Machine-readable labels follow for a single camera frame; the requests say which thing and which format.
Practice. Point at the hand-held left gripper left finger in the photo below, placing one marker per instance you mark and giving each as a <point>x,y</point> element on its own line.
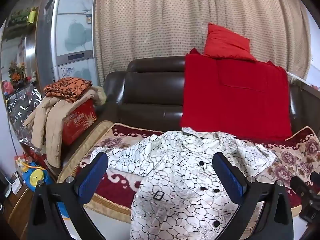
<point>93,175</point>

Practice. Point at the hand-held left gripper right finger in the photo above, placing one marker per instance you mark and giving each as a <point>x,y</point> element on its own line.
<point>227,177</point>

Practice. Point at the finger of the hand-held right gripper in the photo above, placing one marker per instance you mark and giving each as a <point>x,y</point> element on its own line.
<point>301,186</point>
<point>315,176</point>

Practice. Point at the white black-patterned shirt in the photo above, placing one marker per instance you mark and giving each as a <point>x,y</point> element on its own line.
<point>175,180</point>

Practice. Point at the floral red sofa mat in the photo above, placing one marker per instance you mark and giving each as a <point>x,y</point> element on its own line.
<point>117,192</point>

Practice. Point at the red cardboard box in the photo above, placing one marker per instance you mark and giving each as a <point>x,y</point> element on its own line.
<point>77,122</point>

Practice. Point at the yellow blue toy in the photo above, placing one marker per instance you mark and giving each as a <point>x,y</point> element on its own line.
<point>37,177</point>

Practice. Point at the beige padded jacket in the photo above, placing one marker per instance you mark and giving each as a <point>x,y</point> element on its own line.
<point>50,120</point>

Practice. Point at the red blanket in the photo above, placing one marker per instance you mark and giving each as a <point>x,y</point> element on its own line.
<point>237,105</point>

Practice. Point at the red white package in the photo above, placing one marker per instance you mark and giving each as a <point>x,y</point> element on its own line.
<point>21,160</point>

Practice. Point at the orange black patterned cloth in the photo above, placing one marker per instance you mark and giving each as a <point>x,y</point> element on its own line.
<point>67,87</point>

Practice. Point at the brown leather sofa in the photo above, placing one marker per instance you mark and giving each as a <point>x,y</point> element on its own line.
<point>150,100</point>

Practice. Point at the white pipe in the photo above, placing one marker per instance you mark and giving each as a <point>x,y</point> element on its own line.
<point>300,78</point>

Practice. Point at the clear plastic sheet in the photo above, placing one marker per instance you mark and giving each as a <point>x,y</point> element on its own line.
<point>22,105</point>

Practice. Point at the red plastic bag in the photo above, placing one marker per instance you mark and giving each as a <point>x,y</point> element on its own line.
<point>7,87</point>

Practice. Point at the orange flower arrangement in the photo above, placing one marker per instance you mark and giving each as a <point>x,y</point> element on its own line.
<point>16,72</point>

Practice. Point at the red pillow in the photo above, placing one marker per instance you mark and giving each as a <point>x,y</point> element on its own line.
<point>225,42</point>

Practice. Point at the yellow-green bottle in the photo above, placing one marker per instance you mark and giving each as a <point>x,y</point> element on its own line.
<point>32,16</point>

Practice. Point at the beige dotted curtain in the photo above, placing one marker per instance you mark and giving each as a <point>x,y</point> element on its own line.
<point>162,17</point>

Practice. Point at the green plant decoration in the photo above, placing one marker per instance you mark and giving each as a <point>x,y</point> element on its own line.
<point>18,16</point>

